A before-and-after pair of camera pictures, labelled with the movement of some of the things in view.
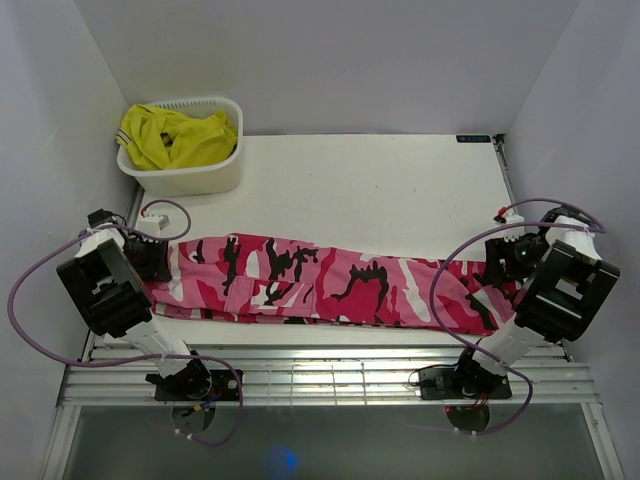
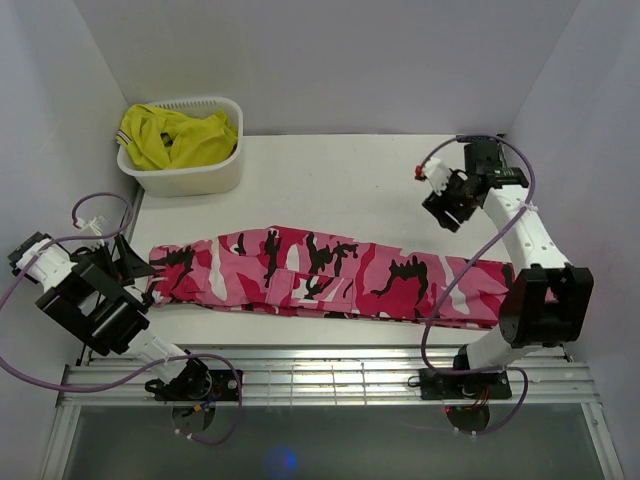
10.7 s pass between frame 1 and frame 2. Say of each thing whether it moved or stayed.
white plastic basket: stayed
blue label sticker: stayed
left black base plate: stayed
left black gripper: moved
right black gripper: moved
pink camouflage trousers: moved
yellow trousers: stayed
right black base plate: stayed
